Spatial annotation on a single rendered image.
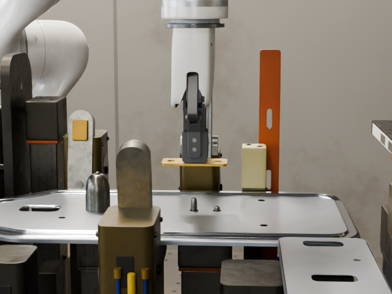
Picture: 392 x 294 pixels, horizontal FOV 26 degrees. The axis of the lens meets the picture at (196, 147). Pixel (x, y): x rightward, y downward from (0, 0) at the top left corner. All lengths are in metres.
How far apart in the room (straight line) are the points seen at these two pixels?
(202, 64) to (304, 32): 2.47
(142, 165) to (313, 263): 0.21
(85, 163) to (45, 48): 0.43
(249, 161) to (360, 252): 0.31
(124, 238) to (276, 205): 0.33
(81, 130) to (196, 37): 0.30
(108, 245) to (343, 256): 0.25
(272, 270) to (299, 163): 2.62
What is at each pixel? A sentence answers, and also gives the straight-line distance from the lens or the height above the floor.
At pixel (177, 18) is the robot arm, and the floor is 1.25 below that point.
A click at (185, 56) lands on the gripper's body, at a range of 1.03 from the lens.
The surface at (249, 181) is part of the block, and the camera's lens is 1.21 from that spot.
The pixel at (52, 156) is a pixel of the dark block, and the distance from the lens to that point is 1.31.
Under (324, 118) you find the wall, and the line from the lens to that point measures 3.52.
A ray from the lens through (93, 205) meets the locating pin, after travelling 1.11.
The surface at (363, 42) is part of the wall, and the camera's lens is 3.50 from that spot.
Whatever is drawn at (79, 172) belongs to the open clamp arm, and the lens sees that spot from 1.26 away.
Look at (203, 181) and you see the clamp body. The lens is 1.23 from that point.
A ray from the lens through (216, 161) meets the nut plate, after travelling 1.10.
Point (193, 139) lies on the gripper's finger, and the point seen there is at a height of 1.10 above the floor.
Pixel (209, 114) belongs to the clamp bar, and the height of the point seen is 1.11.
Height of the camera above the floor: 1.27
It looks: 10 degrees down
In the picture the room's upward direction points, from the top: straight up
